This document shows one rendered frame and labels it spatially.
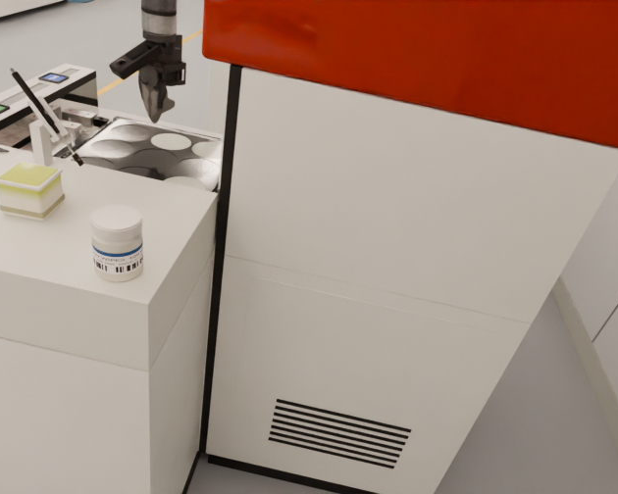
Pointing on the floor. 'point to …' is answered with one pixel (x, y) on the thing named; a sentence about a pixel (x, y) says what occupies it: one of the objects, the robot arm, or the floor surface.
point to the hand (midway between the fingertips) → (151, 118)
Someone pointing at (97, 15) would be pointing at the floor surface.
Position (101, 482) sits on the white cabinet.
